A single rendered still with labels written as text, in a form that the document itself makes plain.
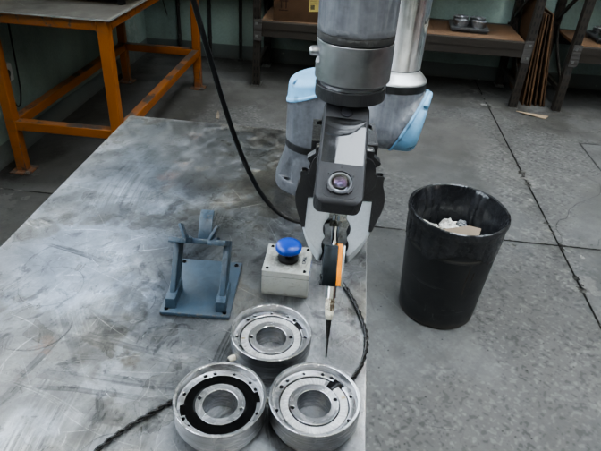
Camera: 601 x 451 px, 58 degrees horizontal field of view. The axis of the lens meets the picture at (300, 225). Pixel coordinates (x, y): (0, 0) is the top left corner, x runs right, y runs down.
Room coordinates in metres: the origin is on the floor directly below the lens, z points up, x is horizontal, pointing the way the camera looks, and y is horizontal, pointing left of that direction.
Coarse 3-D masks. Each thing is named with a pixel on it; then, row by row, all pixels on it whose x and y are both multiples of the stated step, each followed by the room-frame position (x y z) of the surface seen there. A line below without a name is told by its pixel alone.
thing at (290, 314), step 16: (272, 304) 0.57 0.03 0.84; (240, 320) 0.54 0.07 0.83; (288, 320) 0.55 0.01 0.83; (304, 320) 0.54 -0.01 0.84; (240, 336) 0.52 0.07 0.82; (256, 336) 0.52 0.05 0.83; (272, 336) 0.54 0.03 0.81; (288, 336) 0.52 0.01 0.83; (304, 336) 0.52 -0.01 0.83; (240, 352) 0.48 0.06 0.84; (272, 352) 0.49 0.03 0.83; (304, 352) 0.49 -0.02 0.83; (256, 368) 0.47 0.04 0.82; (272, 368) 0.46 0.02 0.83
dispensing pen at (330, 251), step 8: (336, 216) 0.54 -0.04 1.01; (336, 224) 0.53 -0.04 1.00; (336, 232) 0.53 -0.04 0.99; (336, 240) 0.53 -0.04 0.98; (328, 248) 0.51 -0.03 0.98; (336, 248) 0.51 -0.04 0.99; (328, 256) 0.50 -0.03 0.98; (336, 256) 0.50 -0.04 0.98; (328, 264) 0.50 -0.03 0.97; (336, 264) 0.50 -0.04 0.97; (328, 272) 0.49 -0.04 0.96; (320, 280) 0.51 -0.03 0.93; (328, 280) 0.49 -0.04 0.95; (328, 288) 0.49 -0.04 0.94; (328, 296) 0.49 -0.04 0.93; (328, 304) 0.48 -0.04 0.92; (328, 312) 0.48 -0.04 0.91; (328, 320) 0.47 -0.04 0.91; (328, 328) 0.47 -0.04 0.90; (328, 336) 0.46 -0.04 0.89
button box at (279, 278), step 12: (276, 252) 0.68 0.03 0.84; (300, 252) 0.69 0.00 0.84; (264, 264) 0.65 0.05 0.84; (276, 264) 0.65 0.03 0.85; (288, 264) 0.65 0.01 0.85; (300, 264) 0.66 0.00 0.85; (264, 276) 0.64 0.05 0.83; (276, 276) 0.63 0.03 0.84; (288, 276) 0.63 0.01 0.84; (300, 276) 0.63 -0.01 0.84; (264, 288) 0.64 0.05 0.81; (276, 288) 0.63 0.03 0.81; (288, 288) 0.63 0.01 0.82; (300, 288) 0.63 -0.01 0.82
